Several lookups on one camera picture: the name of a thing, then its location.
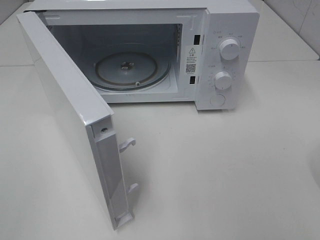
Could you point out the white microwave door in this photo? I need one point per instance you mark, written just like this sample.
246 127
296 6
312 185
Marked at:
83 116

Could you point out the round white door button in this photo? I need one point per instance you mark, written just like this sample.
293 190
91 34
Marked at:
218 100

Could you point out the white microwave knob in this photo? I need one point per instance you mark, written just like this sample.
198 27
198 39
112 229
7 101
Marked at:
229 49
222 80

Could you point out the glass microwave turntable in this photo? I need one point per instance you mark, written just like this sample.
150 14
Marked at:
127 66

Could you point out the white microwave oven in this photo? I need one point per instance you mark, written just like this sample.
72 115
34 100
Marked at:
190 30

